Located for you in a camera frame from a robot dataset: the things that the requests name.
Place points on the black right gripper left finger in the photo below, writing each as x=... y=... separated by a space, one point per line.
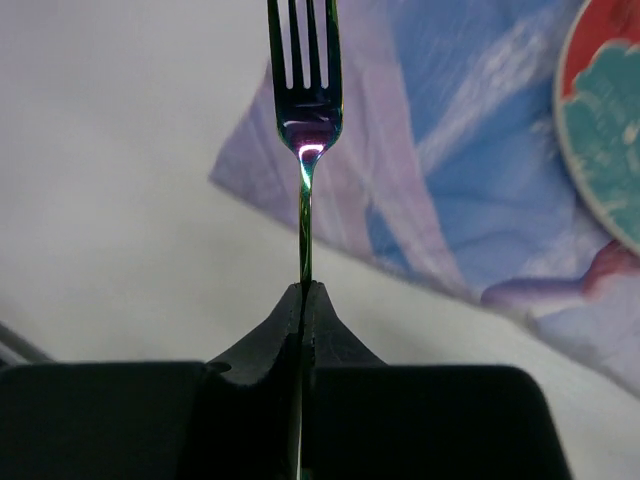
x=228 y=418

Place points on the blue Elsa cloth placemat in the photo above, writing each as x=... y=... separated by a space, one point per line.
x=449 y=172

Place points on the red teal floral plate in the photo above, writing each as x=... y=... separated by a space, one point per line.
x=596 y=113

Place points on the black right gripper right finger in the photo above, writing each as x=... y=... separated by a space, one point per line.
x=365 y=419

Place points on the iridescent rainbow metal fork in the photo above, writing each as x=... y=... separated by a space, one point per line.
x=309 y=118

